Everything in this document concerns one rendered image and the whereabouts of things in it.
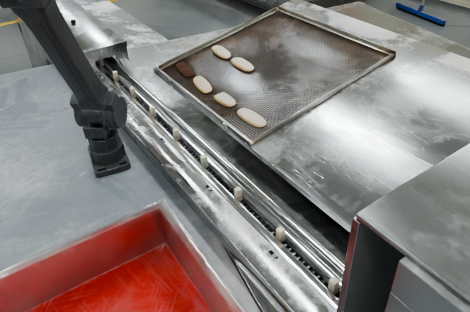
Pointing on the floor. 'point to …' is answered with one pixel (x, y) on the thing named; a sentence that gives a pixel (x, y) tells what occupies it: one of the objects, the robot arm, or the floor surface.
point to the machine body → (131, 27)
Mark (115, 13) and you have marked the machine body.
